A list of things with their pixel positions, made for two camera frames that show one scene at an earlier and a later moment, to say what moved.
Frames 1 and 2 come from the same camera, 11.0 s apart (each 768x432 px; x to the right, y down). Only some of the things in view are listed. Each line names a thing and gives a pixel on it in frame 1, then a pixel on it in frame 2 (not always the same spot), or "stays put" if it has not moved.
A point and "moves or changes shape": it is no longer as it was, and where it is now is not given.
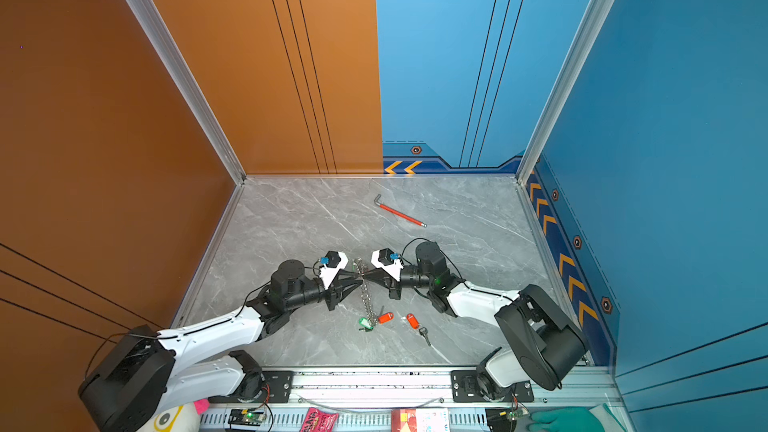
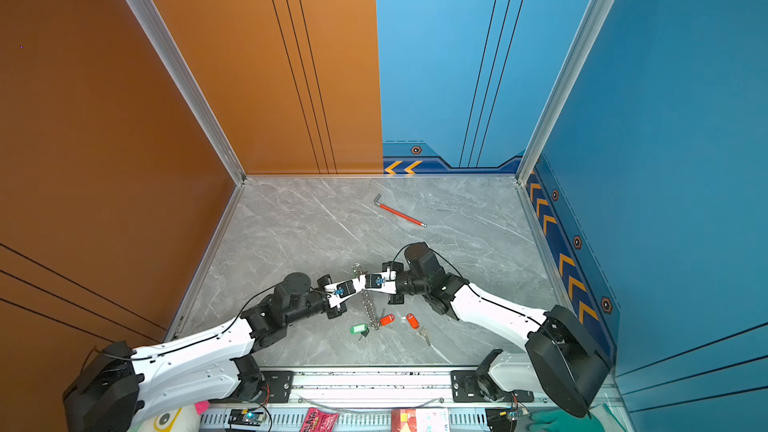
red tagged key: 414,323 stays put
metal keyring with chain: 359,266 stays put
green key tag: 365,323 moves or changes shape
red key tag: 386,317 stays put
